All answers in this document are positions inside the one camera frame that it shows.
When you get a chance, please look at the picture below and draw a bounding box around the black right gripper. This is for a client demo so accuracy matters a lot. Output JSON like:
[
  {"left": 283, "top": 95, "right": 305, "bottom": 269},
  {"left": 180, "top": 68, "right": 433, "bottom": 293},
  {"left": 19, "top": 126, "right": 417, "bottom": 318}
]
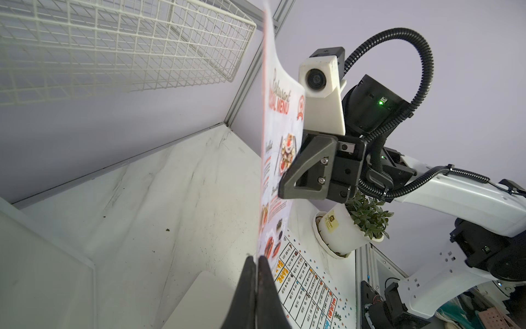
[{"left": 278, "top": 134, "right": 367, "bottom": 204}]

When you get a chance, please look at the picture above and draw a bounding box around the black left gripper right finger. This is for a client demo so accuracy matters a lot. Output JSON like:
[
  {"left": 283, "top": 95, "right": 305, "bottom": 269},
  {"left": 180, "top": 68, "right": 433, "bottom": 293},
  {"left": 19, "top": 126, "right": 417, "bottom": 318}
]
[{"left": 256, "top": 256, "right": 291, "bottom": 329}]

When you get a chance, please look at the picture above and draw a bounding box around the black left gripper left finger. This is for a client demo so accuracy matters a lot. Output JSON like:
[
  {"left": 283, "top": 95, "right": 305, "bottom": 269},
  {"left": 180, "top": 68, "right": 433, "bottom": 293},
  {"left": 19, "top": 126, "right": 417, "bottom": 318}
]
[{"left": 221, "top": 256, "right": 257, "bottom": 329}]

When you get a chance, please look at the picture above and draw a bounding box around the small special menu flyer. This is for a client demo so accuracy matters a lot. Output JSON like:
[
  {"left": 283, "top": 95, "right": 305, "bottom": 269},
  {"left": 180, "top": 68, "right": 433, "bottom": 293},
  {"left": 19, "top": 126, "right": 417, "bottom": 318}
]
[{"left": 257, "top": 1, "right": 305, "bottom": 267}]

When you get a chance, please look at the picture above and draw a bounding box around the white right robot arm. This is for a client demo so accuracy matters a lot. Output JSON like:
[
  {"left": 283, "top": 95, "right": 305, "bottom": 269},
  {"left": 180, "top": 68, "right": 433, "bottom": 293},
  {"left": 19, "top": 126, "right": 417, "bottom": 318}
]
[{"left": 278, "top": 27, "right": 525, "bottom": 328}]

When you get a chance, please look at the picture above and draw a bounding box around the dotted table price menu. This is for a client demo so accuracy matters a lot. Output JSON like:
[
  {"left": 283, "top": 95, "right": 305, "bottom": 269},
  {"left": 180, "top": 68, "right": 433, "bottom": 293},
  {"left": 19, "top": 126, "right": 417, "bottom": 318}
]
[{"left": 273, "top": 200, "right": 358, "bottom": 328}]

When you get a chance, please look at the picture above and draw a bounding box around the potted green plant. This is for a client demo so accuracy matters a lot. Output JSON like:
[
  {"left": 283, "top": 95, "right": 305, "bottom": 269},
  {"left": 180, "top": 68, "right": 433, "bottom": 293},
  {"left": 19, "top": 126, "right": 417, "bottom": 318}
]
[{"left": 312, "top": 192, "right": 393, "bottom": 259}]

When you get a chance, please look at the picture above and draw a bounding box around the large white board front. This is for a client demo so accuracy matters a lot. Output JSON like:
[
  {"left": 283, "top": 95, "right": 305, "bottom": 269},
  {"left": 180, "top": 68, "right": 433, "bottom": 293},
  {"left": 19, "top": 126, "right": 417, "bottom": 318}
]
[{"left": 1, "top": 200, "right": 97, "bottom": 328}]

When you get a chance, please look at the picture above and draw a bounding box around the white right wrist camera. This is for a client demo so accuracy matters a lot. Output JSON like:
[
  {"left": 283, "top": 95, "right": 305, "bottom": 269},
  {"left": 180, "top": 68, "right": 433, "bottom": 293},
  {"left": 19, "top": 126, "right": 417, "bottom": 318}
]
[{"left": 299, "top": 47, "right": 347, "bottom": 136}]

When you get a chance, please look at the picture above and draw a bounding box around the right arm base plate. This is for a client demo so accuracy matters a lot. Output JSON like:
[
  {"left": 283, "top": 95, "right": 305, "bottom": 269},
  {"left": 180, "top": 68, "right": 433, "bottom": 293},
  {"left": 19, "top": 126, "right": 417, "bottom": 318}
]
[{"left": 360, "top": 280, "right": 431, "bottom": 329}]

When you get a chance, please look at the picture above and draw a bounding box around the white wire wall basket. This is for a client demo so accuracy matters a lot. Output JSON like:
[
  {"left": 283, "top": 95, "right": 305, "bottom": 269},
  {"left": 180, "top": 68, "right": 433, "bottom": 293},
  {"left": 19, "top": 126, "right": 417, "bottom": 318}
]
[{"left": 1, "top": 0, "right": 257, "bottom": 106}]

